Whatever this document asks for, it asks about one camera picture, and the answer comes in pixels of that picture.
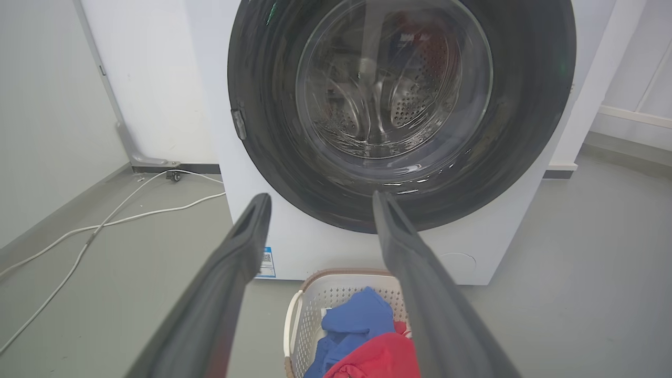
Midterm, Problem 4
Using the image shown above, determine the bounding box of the white power cable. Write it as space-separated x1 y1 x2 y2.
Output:
0 169 224 355
0 192 227 279

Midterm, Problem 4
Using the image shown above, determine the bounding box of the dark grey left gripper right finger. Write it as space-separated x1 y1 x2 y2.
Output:
372 191 521 378

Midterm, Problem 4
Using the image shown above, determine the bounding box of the white front-load washing machine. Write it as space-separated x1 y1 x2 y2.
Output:
183 0 617 286

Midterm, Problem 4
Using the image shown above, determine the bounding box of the round dark washing machine door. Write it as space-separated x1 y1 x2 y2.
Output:
227 0 577 234

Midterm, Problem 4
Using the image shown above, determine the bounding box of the blue garment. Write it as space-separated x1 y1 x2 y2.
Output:
304 287 396 378

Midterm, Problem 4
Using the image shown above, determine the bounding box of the red garment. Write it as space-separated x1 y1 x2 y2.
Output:
323 321 421 378

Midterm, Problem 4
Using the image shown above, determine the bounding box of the white plastic laundry basket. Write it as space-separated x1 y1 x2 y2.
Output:
283 269 413 378

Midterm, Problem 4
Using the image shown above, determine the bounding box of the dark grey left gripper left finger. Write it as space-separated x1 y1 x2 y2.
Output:
125 193 272 378

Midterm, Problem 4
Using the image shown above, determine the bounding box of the blue energy label sticker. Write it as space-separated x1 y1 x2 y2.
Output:
256 246 276 279

